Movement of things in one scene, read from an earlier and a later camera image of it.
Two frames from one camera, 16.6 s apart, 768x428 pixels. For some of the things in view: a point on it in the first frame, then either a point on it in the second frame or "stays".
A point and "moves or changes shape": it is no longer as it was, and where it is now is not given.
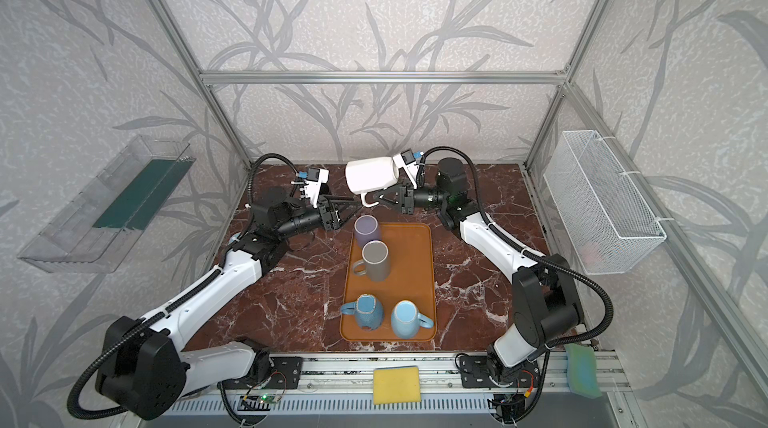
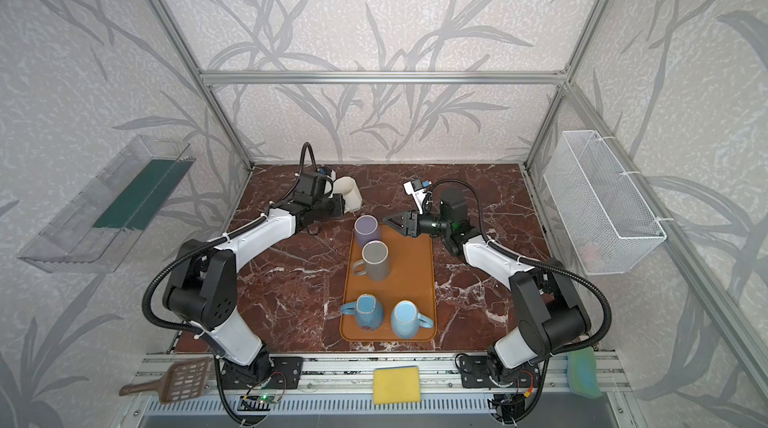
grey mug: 375,262 stays
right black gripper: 407,198 → 411,224
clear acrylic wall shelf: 93,232 stays
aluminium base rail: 345,387 stays
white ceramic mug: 370,175 moves or changes shape
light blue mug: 406,319 stays
